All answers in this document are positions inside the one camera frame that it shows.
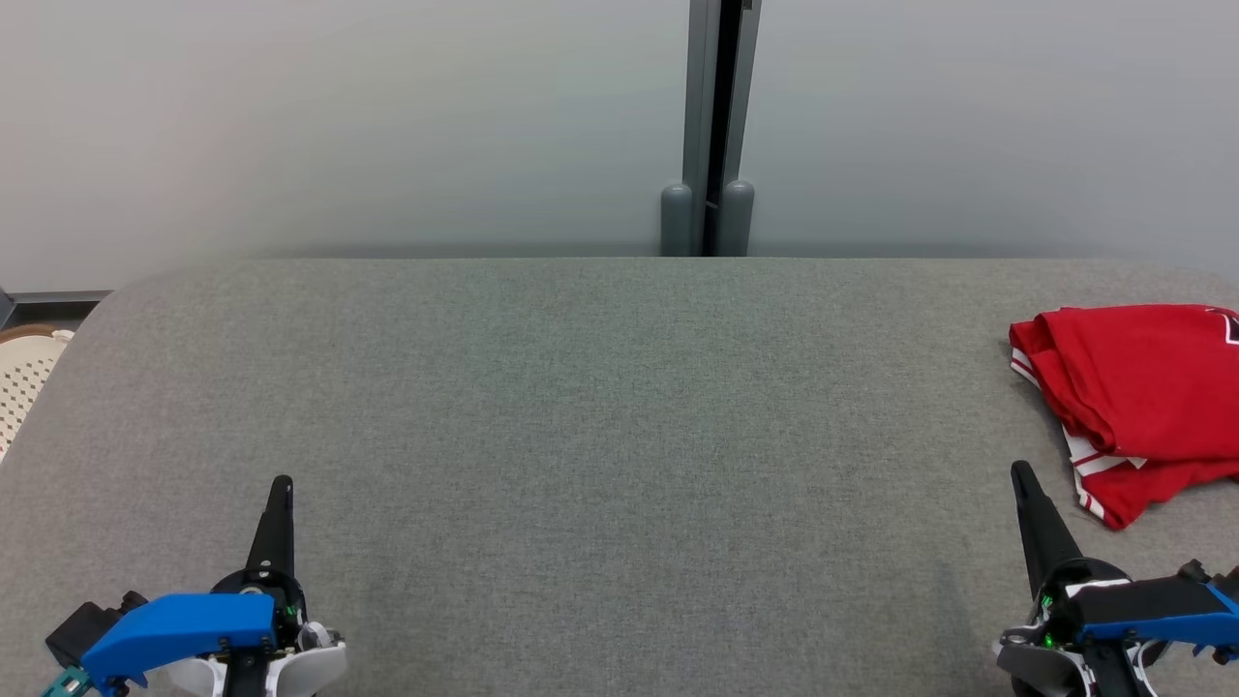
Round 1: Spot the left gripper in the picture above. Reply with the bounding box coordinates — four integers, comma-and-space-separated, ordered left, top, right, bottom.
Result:
145, 474, 348, 697

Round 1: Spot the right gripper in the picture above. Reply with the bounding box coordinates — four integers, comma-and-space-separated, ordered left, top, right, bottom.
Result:
995, 460, 1163, 697

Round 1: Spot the red white-sleeved shirt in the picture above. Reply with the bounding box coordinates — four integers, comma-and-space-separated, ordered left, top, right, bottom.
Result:
1009, 305, 1239, 462
1012, 348, 1239, 531

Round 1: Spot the cream woven laundry basket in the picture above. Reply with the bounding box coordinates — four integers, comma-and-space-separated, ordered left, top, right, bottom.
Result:
0, 324, 76, 462

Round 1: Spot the blue left camera mount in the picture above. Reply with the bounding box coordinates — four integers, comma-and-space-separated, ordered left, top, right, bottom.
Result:
80, 593, 278, 690

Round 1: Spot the grey cylindrical post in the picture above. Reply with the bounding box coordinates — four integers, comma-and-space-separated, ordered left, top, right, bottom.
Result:
660, 182, 696, 258
718, 180, 756, 258

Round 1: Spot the grey vertical partition frame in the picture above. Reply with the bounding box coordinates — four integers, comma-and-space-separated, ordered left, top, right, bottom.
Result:
682, 0, 763, 258

